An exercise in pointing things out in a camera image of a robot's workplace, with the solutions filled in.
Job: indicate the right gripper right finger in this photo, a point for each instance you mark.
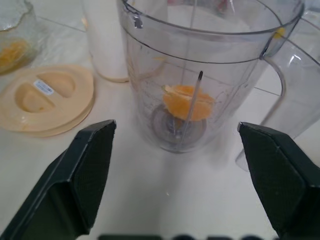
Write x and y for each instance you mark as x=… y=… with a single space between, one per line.
x=285 y=185

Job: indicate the large peeled orange piece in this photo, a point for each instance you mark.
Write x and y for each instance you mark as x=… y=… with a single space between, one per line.
x=185 y=102

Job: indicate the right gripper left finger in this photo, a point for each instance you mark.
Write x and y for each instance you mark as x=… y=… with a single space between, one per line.
x=62 y=185

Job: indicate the glass bowl with orange pieces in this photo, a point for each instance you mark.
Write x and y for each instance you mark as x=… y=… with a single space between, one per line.
x=22 y=27

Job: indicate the clear blender jar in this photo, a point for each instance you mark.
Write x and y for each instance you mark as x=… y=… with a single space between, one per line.
x=225 y=50

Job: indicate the cream blender base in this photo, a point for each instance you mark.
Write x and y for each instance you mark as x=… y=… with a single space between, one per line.
x=105 y=45

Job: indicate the small peeled orange piece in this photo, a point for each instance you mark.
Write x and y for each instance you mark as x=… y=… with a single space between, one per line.
x=12 y=53

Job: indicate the cream blender lid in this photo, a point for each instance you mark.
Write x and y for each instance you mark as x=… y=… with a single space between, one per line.
x=50 y=115

